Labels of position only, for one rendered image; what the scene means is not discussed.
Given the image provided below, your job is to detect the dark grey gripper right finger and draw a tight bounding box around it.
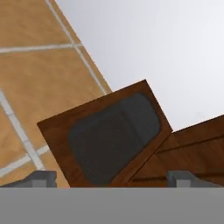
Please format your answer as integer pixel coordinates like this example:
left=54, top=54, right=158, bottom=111
left=166, top=170, right=221, bottom=188

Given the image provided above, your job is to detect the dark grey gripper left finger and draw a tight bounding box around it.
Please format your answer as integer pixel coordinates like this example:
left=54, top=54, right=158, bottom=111
left=6, top=170, right=58, bottom=188

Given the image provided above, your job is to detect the brown wooden cabinet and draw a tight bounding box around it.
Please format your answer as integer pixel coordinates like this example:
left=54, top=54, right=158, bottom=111
left=127, top=115, right=224, bottom=188

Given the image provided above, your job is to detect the brown cabinet door with glass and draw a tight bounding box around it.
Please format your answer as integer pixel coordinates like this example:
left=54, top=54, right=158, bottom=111
left=36, top=79, right=174, bottom=188

